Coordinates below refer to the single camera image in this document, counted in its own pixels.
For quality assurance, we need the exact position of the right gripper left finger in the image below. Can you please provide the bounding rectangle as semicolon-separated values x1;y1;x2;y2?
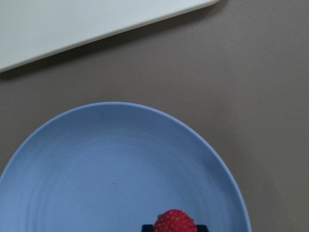
141;224;154;232

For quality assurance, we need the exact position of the red strawberry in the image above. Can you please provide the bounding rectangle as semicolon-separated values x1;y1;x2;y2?
153;209;197;232

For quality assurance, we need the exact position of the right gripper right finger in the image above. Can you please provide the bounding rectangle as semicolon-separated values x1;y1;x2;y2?
196;225;209;232

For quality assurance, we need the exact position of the cream rabbit tray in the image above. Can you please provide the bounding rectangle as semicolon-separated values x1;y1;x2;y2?
0;0;213;72

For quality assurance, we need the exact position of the blue plastic plate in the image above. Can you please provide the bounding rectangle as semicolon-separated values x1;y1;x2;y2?
0;102;251;232

